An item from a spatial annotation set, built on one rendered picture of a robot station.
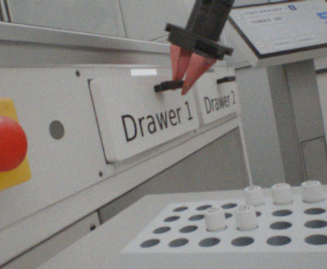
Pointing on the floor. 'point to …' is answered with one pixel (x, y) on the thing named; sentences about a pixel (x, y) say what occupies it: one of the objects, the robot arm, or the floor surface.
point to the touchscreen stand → (299, 122)
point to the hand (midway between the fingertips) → (180, 88)
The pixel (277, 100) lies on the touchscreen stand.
